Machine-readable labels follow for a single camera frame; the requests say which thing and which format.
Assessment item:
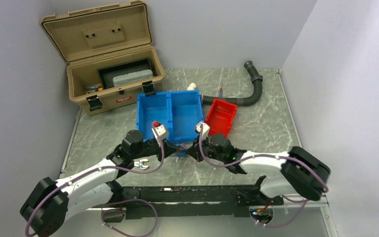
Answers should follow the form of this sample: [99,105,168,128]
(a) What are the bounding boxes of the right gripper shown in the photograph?
[186,134,226,163]

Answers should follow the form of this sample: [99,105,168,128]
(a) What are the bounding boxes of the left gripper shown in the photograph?
[132,138,179,162]

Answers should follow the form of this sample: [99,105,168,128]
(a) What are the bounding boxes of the orange blue wires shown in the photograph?
[175,145,190,161]

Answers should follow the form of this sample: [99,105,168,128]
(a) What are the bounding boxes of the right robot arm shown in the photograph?
[187,133,331,205]

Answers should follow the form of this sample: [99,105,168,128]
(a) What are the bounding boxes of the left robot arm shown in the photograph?
[20,130,179,237]

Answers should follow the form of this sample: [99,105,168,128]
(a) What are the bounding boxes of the silver open-end wrench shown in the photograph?
[134,158,150,170]

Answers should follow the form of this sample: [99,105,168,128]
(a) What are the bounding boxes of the red plastic bin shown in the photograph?
[205,98,237,138]

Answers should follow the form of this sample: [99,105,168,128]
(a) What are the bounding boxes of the blue double plastic bin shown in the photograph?
[136,90,204,144]

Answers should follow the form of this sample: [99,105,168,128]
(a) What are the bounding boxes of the white pipe fitting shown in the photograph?
[187,82,197,90]

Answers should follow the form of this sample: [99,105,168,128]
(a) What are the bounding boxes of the yellow black tool in toolbox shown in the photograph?
[85,84,104,93]

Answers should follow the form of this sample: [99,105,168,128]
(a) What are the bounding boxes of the black tray in toolbox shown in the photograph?
[98,58,156,89]

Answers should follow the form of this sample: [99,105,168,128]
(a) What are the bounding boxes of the tan plastic toolbox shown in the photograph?
[40,0,165,116]

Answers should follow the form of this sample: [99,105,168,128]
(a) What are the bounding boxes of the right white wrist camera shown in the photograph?
[195,121,210,140]

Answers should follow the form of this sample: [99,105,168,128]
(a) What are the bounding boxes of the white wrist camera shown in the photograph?
[152,121,169,141]
[195,121,210,140]

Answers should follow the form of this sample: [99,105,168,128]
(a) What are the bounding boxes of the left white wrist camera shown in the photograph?
[152,121,169,141]

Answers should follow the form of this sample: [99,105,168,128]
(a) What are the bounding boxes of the dark grey corrugated hose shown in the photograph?
[201,61,264,107]

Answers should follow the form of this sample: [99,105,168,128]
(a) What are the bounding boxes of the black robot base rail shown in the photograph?
[89,183,285,220]

